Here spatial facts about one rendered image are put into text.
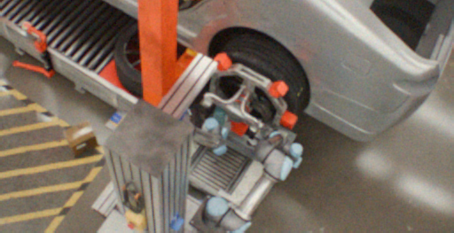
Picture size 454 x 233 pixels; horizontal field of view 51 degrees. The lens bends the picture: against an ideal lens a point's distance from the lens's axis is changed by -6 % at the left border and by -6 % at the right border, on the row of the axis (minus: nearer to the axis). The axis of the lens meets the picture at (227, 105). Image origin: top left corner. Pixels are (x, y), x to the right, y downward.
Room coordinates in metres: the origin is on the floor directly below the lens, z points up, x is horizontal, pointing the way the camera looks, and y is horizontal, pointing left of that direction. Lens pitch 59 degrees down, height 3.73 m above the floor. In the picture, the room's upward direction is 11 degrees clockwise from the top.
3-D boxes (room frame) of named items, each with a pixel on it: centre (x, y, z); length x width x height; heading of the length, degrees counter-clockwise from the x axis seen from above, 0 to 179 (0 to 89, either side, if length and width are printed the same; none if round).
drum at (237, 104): (1.78, -0.10, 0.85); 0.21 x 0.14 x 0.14; 159
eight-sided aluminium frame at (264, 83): (1.85, -0.12, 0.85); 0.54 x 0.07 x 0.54; 69
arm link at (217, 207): (0.99, -0.06, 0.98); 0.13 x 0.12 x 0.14; 61
